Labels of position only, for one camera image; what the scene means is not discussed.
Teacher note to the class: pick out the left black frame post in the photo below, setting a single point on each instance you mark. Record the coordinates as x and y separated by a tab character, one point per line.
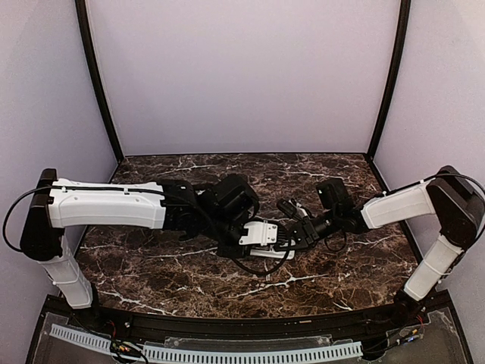
96	79

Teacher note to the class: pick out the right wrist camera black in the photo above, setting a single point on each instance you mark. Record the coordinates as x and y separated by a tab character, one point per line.
334	195

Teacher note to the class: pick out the black frame post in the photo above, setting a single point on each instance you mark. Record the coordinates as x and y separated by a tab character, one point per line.
391	79
96	79

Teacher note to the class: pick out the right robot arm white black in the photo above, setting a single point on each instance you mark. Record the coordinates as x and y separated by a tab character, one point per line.
452	197

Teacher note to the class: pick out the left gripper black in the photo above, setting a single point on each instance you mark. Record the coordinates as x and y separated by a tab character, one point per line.
230	248

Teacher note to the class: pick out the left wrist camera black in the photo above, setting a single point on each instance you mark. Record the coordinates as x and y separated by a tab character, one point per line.
234	197

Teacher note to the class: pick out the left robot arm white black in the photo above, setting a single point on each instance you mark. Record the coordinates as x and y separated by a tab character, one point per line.
59	203

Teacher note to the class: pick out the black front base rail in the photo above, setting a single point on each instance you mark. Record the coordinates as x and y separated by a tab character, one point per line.
366	324

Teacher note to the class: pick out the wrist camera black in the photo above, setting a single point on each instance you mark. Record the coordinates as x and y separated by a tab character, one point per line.
334	195
234	197

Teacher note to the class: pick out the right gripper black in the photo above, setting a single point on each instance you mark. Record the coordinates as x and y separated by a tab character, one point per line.
303	229

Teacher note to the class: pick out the white slotted cable duct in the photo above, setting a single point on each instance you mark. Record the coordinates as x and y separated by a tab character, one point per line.
180	350

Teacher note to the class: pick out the right black frame post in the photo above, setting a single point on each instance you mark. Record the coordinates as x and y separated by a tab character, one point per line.
391	79

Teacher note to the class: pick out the white remote control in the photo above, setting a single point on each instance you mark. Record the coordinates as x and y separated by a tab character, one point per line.
270	253

